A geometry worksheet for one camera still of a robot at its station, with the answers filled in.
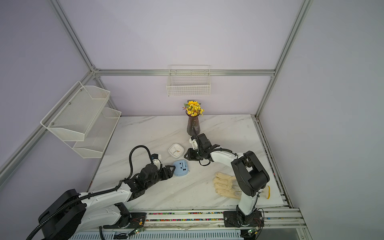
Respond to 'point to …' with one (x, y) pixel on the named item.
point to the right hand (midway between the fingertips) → (187, 158)
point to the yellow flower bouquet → (193, 108)
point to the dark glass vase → (193, 124)
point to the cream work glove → (226, 185)
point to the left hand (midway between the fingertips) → (171, 169)
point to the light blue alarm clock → (181, 168)
